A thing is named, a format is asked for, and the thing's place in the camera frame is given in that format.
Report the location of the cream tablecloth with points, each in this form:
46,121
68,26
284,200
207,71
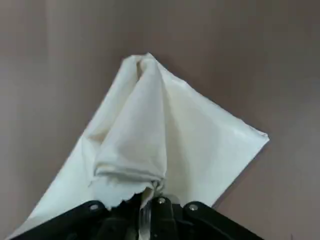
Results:
175,112

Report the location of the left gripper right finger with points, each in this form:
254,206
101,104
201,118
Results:
200,222

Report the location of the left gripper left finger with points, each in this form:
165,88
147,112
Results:
87,222

